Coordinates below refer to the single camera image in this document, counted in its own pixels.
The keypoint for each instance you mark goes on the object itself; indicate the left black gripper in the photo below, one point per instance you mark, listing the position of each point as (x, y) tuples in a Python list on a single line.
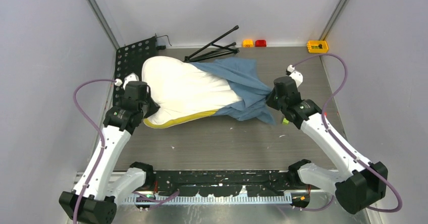
[(153, 107)]

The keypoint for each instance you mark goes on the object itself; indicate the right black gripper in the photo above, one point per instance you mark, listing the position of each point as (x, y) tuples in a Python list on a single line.
[(271, 101)]

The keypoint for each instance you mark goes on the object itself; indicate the white pillow with yellow band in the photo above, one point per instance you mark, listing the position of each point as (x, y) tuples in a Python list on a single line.
[(183, 92)]

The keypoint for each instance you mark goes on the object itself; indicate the blue pillowcase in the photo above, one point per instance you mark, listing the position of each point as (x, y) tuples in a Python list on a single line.
[(241, 75)]

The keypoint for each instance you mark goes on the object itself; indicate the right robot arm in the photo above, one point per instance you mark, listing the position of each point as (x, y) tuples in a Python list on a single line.
[(355, 183)]

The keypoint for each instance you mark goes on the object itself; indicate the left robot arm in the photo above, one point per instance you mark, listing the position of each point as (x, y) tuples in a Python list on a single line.
[(93, 199)]

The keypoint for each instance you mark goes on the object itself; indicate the lime green block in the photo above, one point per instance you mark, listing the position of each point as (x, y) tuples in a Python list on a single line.
[(285, 121)]

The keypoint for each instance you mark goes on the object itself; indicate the black perforated music stand tray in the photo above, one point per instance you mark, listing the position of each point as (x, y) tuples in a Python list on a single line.
[(129, 60)]

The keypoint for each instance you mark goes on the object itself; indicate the yellow toy block with knob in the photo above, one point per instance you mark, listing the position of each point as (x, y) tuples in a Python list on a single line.
[(317, 46)]

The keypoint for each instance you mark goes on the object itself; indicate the red toy brick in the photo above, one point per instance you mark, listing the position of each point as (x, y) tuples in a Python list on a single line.
[(260, 43)]

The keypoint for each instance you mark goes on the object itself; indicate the orange yellow toy brick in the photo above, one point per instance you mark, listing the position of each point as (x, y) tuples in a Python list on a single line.
[(247, 43)]

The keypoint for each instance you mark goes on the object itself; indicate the black folding tripod stand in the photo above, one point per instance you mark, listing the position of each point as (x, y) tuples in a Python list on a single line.
[(213, 50)]

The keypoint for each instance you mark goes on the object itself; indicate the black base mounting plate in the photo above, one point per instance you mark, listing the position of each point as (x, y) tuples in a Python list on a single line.
[(257, 183)]

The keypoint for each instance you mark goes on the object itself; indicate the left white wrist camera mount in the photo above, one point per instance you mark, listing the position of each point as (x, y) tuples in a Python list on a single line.
[(128, 79)]

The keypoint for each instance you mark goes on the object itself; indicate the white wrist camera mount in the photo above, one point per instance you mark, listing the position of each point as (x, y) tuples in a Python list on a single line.
[(295, 75), (128, 79)]

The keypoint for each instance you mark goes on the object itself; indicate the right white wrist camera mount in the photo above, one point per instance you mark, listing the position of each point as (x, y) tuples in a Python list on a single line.
[(295, 75)]

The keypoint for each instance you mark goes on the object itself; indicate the aluminium rail frame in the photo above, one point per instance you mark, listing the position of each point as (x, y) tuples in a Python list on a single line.
[(146, 199)]

